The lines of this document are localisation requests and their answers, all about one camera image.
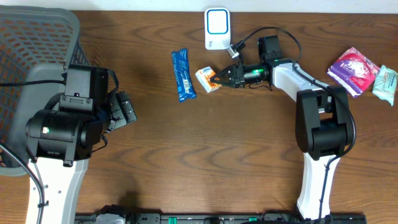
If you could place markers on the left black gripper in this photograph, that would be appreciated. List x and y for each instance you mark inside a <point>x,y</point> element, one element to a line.
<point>125,109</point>

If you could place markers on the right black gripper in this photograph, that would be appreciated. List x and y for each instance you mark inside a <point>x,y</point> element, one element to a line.
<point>232,70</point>

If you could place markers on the small orange box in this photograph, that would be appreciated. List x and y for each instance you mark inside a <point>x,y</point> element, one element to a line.
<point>203,75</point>

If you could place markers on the blue Oreo cookie pack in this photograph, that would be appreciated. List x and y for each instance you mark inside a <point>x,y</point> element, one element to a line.
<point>185,87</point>

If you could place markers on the pink purple liners pack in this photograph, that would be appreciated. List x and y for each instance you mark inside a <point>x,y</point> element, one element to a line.
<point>353,71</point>

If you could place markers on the green tissue wipes pack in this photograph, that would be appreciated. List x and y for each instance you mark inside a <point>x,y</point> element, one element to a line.
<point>385,84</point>

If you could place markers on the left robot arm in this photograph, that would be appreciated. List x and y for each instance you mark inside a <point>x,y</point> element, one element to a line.
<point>61,139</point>

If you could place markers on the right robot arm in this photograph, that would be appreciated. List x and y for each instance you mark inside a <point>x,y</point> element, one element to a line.
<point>324,125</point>

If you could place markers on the white barcode scanner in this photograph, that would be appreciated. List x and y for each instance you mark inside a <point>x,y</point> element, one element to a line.
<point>217,28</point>

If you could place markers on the grey plastic mesh basket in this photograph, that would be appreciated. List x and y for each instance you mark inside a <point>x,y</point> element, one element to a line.
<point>31,36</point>

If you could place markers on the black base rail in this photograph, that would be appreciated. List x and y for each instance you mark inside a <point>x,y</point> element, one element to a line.
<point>155,218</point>

